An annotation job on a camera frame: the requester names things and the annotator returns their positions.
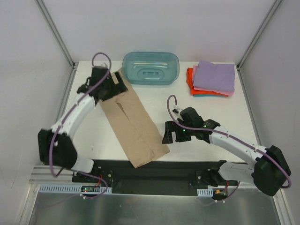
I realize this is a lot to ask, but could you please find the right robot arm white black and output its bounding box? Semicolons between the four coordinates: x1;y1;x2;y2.
162;105;291;196

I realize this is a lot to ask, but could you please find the right aluminium frame post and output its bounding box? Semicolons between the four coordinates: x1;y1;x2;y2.
235;0;284;70

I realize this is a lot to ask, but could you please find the aluminium front rail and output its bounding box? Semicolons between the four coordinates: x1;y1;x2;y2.
29;165;73;183

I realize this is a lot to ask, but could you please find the purple folded t shirt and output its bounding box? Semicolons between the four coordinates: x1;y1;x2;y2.
193;60;235;92

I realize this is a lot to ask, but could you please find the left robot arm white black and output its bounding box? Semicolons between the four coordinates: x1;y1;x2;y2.
37;66;128;182

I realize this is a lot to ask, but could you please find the left white cable duct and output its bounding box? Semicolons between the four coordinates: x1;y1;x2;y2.
39;184;113;195

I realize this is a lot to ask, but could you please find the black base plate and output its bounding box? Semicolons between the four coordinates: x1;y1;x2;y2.
71;159;237;195

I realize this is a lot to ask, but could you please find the left aluminium frame post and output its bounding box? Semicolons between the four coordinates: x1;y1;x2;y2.
35;0;75;69

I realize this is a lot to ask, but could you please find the beige t shirt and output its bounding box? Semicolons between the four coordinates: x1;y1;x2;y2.
100;69;170;168

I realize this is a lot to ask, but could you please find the teal plastic tub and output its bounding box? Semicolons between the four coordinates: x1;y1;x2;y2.
121;52;180;85

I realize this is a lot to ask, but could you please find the teal folded t shirt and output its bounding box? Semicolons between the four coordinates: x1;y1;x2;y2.
193;95;223;98

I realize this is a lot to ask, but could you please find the aluminium frame post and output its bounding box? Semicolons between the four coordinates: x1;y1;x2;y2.
35;0;75;69
235;0;284;70

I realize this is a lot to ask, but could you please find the white cable duct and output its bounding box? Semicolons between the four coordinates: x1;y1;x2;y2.
39;184;113;195
197;188;213;197

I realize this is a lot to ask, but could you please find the pink folded t shirt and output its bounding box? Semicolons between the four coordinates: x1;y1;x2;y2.
192;66;235;96

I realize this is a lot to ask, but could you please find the orange folded t shirt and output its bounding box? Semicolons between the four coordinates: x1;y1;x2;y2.
186;67;228;97

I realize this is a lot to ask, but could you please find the right white cable duct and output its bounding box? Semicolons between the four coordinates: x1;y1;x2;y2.
197;188;213;197

